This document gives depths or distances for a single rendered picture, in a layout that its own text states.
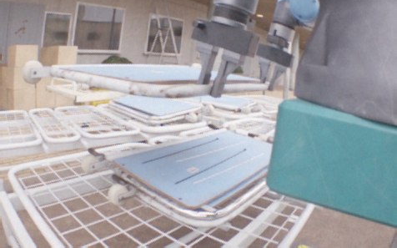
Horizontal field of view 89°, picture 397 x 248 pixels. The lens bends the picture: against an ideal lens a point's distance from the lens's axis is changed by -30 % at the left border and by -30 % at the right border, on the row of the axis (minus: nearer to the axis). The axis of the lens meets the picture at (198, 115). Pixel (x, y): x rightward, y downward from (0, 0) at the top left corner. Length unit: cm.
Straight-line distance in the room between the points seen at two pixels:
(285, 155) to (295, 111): 3
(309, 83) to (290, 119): 3
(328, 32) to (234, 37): 36
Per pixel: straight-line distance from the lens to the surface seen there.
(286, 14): 93
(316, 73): 18
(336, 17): 19
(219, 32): 55
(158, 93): 47
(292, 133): 16
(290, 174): 17
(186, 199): 71
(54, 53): 442
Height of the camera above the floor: 89
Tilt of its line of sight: 11 degrees down
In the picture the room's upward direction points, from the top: 5 degrees clockwise
